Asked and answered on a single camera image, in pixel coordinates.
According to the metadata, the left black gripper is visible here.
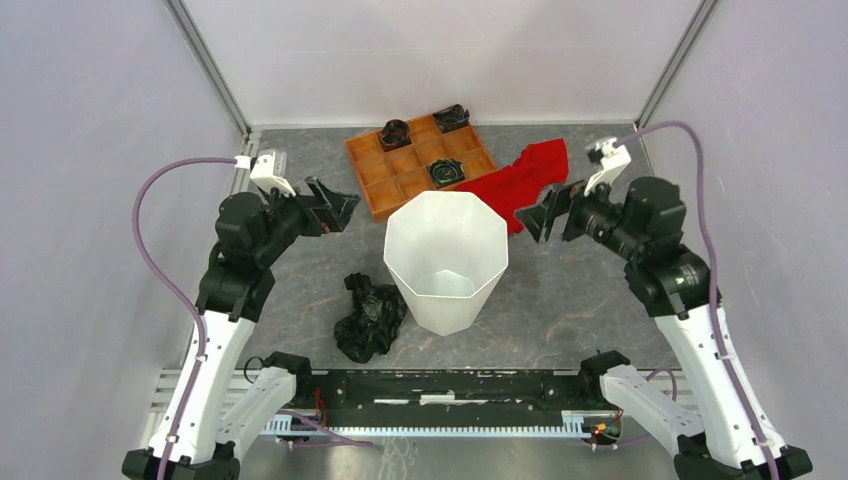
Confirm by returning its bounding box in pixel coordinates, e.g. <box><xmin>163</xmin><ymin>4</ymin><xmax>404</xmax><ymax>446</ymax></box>
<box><xmin>255</xmin><ymin>175</ymin><xmax>360</xmax><ymax>265</ymax></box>

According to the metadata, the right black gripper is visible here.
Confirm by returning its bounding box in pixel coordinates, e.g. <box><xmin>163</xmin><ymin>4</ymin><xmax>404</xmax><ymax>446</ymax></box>
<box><xmin>514</xmin><ymin>166</ymin><xmax>646</xmax><ymax>260</ymax></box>

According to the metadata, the black trash bag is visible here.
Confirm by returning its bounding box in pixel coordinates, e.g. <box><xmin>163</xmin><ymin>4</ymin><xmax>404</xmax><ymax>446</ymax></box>
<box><xmin>333</xmin><ymin>273</ymin><xmax>409</xmax><ymax>364</ymax></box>

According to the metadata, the white plastic trash bin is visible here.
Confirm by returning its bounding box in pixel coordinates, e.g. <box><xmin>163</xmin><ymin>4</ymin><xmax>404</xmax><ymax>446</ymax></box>
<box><xmin>383</xmin><ymin>191</ymin><xmax>509</xmax><ymax>336</ymax></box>

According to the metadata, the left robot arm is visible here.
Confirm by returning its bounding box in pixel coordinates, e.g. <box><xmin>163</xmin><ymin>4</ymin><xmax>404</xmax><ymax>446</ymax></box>
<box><xmin>122</xmin><ymin>177</ymin><xmax>361</xmax><ymax>479</ymax></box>

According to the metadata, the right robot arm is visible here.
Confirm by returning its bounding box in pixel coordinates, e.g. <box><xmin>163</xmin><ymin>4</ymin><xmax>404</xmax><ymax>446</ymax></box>
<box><xmin>516</xmin><ymin>177</ymin><xmax>813</xmax><ymax>479</ymax></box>

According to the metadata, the red cloth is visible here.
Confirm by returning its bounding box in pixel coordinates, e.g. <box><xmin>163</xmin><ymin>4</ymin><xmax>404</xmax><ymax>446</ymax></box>
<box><xmin>456</xmin><ymin>138</ymin><xmax>569</xmax><ymax>235</ymax></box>

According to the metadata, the orange compartment tray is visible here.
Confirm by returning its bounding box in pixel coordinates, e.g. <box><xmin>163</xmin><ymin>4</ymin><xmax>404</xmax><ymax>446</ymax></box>
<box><xmin>344</xmin><ymin>114</ymin><xmax>498</xmax><ymax>223</ymax></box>

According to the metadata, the rolled black bag left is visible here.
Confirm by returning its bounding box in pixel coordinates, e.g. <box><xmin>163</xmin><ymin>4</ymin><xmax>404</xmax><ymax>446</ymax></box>
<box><xmin>377</xmin><ymin>119</ymin><xmax>412</xmax><ymax>152</ymax></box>

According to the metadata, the rolled black bag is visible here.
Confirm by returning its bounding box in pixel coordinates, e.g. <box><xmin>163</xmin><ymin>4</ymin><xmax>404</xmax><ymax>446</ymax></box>
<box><xmin>377</xmin><ymin>119</ymin><xmax>412</xmax><ymax>152</ymax></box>
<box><xmin>427</xmin><ymin>157</ymin><xmax>466</xmax><ymax>189</ymax></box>
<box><xmin>431</xmin><ymin>104</ymin><xmax>470</xmax><ymax>134</ymax></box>

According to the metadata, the rolled black bag front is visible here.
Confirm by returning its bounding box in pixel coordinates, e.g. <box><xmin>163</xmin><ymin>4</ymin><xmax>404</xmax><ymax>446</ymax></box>
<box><xmin>427</xmin><ymin>157</ymin><xmax>466</xmax><ymax>189</ymax></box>

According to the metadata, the rolled black bag back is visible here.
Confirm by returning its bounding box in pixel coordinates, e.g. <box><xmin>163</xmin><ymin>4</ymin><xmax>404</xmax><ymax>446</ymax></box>
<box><xmin>431</xmin><ymin>104</ymin><xmax>470</xmax><ymax>134</ymax></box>

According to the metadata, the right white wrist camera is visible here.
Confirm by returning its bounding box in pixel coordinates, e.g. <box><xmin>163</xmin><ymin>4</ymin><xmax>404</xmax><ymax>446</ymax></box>
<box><xmin>583</xmin><ymin>137</ymin><xmax>632</xmax><ymax>197</ymax></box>

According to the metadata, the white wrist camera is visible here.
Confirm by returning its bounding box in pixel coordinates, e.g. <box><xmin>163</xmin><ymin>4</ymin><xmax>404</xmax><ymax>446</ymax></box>
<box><xmin>583</xmin><ymin>137</ymin><xmax>632</xmax><ymax>197</ymax></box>
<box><xmin>249</xmin><ymin>149</ymin><xmax>297</xmax><ymax>198</ymax></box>

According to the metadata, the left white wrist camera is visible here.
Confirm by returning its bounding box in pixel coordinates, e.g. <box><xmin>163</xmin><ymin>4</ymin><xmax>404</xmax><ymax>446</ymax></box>
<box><xmin>249</xmin><ymin>149</ymin><xmax>297</xmax><ymax>198</ymax></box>

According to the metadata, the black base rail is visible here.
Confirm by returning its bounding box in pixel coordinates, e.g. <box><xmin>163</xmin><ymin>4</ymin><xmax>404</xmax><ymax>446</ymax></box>
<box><xmin>286</xmin><ymin>369</ymin><xmax>617</xmax><ymax>429</ymax></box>

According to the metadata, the left aluminium corner post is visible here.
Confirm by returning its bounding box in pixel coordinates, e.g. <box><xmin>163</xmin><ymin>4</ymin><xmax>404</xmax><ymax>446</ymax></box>
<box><xmin>164</xmin><ymin>0</ymin><xmax>252</xmax><ymax>138</ymax></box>

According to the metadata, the aluminium corner post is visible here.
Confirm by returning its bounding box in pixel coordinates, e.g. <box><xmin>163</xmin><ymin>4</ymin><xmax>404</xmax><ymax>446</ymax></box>
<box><xmin>164</xmin><ymin>0</ymin><xmax>252</xmax><ymax>138</ymax></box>
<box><xmin>634</xmin><ymin>0</ymin><xmax>721</xmax><ymax>128</ymax></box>

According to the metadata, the right aluminium corner post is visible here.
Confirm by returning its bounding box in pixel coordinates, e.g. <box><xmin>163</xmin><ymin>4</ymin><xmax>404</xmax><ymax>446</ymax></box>
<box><xmin>634</xmin><ymin>0</ymin><xmax>721</xmax><ymax>128</ymax></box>

